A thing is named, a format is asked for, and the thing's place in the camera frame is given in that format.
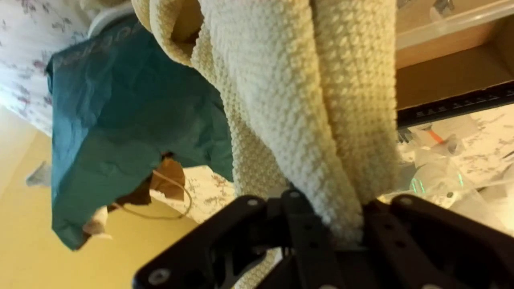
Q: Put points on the cream knitted towel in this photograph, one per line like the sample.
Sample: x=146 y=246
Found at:
x=309 y=92

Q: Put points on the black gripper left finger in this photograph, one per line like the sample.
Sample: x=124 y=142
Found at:
x=315 y=258

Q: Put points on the brown cardboard box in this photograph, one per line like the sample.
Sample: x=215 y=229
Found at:
x=458 y=63

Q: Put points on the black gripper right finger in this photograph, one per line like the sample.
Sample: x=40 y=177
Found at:
x=431 y=248

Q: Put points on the clear plastic dish container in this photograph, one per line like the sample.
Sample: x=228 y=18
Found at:
x=419 y=22

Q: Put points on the teal paper bag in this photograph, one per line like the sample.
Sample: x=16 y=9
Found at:
x=119 y=105

